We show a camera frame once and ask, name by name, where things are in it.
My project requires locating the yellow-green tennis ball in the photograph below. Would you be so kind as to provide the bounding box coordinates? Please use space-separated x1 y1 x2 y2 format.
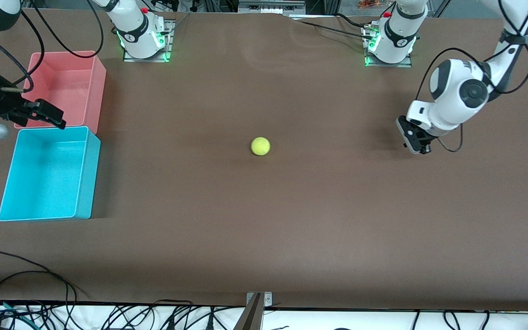
251 137 271 157

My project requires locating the pink plastic bin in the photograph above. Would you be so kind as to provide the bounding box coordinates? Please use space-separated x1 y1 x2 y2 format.
14 51 107 134

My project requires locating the blue plastic bin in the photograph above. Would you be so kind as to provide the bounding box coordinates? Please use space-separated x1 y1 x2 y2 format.
0 126 101 222

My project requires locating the grey metal bar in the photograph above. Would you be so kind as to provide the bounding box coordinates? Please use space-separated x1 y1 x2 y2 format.
232 293 264 330

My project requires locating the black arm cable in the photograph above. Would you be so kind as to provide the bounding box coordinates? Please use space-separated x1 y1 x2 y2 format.
416 0 528 153
30 0 105 59
0 9 46 92

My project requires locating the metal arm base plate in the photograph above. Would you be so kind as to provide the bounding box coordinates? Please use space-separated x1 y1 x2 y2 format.
123 21 173 62
365 23 412 68

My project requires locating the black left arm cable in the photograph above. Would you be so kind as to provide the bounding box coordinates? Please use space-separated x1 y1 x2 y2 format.
416 0 528 153

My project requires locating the black base power cable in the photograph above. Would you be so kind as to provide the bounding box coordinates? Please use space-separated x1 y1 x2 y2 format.
298 13 374 39

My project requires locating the aluminium frame profile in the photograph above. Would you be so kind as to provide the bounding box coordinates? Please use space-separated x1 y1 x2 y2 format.
238 0 306 14

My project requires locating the silver metal bracket plate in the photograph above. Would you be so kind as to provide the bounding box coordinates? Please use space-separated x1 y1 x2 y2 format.
246 292 273 308

